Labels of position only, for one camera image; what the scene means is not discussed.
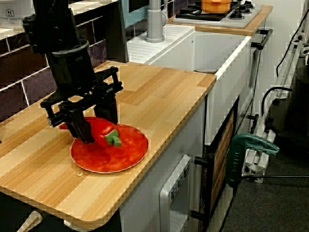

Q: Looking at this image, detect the grey toy stove top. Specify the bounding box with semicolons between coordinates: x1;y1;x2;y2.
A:
171;0;263;29

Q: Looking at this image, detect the black cabinet handle bar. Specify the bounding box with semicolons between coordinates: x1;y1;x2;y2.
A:
190;154;214;219

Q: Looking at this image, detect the aluminium frame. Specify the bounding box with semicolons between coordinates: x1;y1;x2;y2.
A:
253;0;309;136

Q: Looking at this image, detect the white grey dishwasher door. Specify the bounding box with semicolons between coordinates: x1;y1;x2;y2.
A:
158;154;192;232

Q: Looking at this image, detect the grey faucet column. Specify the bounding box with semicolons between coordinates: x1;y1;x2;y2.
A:
145;0;168;44

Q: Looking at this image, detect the black drill cable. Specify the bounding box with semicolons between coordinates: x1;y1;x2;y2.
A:
241;174;309;180

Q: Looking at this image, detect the red toy pepper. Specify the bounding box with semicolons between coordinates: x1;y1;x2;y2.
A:
59;116;123;148

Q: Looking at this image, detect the thick black looped cable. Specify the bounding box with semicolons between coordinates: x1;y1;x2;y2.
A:
261;87;293;119

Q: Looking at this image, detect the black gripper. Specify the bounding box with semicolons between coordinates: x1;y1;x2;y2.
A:
40;39;124;145

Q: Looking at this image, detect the orange toy pot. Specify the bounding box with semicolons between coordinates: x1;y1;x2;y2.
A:
200;0;232;14

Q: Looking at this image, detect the black oven handle bar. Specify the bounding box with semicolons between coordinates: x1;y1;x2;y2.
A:
250;29;274;51

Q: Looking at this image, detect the thin black hanging cable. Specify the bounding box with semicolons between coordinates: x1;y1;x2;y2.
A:
275;0;306;78

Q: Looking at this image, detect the red round plate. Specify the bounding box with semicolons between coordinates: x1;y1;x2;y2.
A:
70;124;149;174

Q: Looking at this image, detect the teal toy microwave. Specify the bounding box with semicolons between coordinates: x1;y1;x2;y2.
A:
120;0;152;29

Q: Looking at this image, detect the white handle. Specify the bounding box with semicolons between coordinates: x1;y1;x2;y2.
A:
16;210;44;232

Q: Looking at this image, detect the white canister with cutlery icon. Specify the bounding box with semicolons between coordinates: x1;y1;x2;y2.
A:
0;0;35;28

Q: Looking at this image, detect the white toy sink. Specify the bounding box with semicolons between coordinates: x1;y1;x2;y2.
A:
126;24;253;146

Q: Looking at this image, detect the wooden cabinet panel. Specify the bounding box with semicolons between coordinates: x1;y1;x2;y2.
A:
209;113;235;214

